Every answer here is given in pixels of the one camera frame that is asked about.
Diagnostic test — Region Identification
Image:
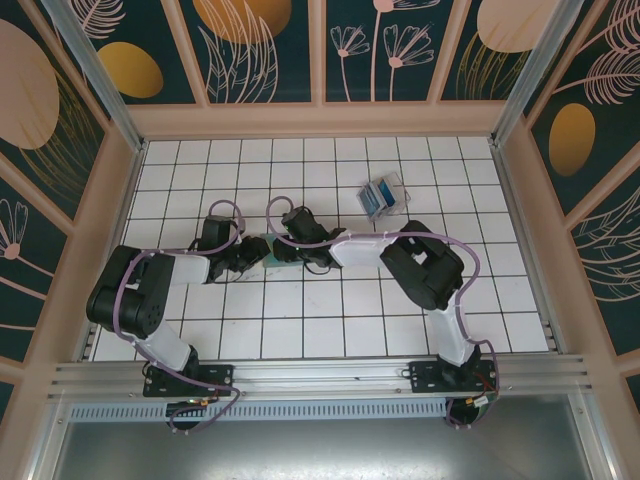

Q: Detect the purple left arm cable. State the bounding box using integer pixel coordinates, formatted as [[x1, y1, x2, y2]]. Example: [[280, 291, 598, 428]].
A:
[[113, 198, 247, 435]]

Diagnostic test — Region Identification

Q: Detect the single flower wall panel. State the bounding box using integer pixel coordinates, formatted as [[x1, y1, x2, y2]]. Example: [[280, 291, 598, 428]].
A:
[[0, 154, 71, 361]]

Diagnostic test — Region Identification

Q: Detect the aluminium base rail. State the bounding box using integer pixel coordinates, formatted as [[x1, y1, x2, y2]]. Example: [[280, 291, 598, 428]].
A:
[[47, 354, 596, 401]]

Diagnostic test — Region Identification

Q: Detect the pink flowers wall panel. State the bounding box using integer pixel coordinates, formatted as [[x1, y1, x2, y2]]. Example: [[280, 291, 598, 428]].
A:
[[324, 0, 451, 105]]

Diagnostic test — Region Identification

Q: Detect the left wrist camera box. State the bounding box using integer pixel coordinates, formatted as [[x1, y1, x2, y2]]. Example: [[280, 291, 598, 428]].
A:
[[201, 214, 236, 249]]

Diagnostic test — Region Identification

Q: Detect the large cream oval wall panel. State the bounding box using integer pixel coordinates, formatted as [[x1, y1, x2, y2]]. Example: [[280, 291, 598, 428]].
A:
[[0, 0, 112, 221]]

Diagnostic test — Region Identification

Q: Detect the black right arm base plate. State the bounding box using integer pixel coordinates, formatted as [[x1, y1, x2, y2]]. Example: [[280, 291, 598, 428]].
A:
[[408, 360, 501, 396]]

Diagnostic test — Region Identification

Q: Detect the pink fern wall panel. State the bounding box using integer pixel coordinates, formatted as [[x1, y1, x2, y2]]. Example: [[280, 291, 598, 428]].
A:
[[569, 184, 640, 356]]

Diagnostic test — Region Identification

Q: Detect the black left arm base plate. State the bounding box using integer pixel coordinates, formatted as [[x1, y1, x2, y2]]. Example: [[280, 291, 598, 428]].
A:
[[143, 363, 236, 399]]

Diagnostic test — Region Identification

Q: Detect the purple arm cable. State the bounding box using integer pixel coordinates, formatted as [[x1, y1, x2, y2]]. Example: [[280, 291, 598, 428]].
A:
[[113, 198, 247, 435], [265, 195, 504, 431]]

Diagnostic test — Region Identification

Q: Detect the golden oval fern wall panel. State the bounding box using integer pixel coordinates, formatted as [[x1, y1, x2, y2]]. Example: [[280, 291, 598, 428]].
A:
[[519, 0, 640, 217]]

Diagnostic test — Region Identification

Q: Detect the golden circle leaf wall panel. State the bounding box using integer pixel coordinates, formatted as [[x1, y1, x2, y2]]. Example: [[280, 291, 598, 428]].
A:
[[179, 0, 321, 106]]

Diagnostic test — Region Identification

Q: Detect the clear plastic card box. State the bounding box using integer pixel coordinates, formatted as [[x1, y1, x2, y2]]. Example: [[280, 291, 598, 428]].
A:
[[357, 171, 414, 223]]

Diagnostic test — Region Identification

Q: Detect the aluminium corner post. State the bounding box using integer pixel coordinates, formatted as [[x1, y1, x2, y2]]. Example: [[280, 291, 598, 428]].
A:
[[40, 0, 150, 155], [489, 0, 584, 147]]

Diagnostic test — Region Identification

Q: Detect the slotted grey cable duct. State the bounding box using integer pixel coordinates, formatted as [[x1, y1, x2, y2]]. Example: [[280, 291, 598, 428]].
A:
[[69, 402, 451, 421]]

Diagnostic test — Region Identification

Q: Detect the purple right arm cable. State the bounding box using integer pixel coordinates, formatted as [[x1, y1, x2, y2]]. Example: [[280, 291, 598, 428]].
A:
[[265, 195, 504, 431]]

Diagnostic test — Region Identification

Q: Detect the cream circle wall panel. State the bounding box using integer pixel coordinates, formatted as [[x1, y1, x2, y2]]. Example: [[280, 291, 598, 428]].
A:
[[439, 0, 551, 102]]

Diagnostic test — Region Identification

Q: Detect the grey metal sheet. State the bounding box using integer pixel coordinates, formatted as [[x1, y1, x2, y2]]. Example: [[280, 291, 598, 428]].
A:
[[29, 393, 616, 480]]

